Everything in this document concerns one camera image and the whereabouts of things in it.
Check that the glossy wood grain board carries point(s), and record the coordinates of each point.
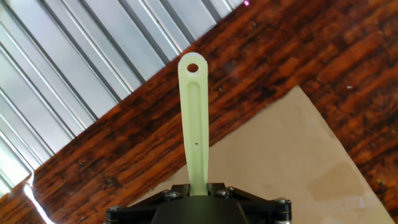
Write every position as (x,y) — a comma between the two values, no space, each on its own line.
(124,140)

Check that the brown cardboard sheet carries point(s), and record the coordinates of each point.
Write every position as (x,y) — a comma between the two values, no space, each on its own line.
(280,155)

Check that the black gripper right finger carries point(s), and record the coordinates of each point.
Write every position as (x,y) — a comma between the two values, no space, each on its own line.
(264,207)

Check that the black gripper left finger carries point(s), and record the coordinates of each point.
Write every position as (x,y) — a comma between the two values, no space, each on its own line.
(140,205)

